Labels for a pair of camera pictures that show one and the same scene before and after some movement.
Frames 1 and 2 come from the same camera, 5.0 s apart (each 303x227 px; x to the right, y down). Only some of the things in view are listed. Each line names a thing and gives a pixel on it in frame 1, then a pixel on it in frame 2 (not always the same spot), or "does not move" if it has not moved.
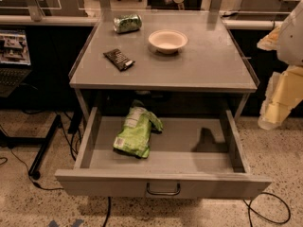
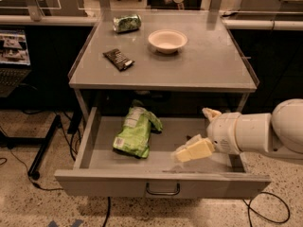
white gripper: x=291 y=42 → x=222 y=132
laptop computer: x=15 y=64 does not move
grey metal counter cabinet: x=212 y=61 does not move
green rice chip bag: x=133 y=136 does not move
